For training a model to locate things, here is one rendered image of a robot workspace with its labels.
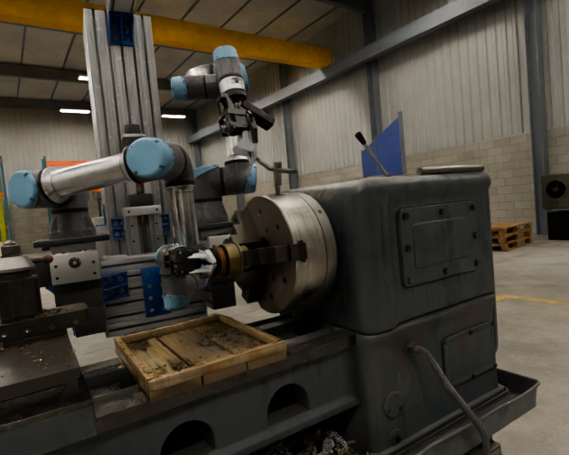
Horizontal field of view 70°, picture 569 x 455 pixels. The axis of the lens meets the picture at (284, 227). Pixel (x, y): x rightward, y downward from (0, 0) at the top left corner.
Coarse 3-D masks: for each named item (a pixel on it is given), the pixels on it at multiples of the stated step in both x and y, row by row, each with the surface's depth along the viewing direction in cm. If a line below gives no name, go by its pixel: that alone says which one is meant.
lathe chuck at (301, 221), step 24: (264, 216) 105; (288, 216) 98; (312, 216) 101; (288, 240) 97; (312, 240) 98; (288, 264) 98; (312, 264) 97; (264, 288) 109; (288, 288) 99; (312, 288) 100
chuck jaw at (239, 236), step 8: (232, 216) 112; (240, 216) 110; (248, 216) 111; (240, 224) 108; (248, 224) 110; (232, 232) 109; (240, 232) 107; (248, 232) 108; (256, 232) 109; (232, 240) 104; (240, 240) 105; (248, 240) 106; (256, 240) 107; (264, 240) 109; (248, 248) 109; (256, 248) 110
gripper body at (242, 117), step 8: (224, 96) 116; (232, 96) 117; (240, 96) 118; (224, 104) 117; (232, 104) 117; (240, 104) 118; (224, 112) 115; (232, 112) 114; (240, 112) 115; (248, 112) 117; (224, 120) 120; (232, 120) 114; (240, 120) 115; (248, 120) 116; (224, 128) 117; (232, 128) 114; (240, 128) 115; (224, 136) 119
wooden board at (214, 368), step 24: (144, 336) 107; (168, 336) 109; (192, 336) 107; (216, 336) 105; (240, 336) 103; (264, 336) 96; (144, 360) 92; (168, 360) 90; (192, 360) 89; (216, 360) 82; (240, 360) 84; (264, 360) 88; (144, 384) 78; (168, 384) 76; (192, 384) 79
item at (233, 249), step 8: (216, 248) 99; (224, 248) 100; (232, 248) 100; (240, 248) 100; (216, 256) 98; (224, 256) 98; (232, 256) 99; (240, 256) 100; (224, 264) 98; (232, 264) 99; (240, 264) 100; (216, 272) 99; (224, 272) 99; (232, 272) 100; (240, 272) 101
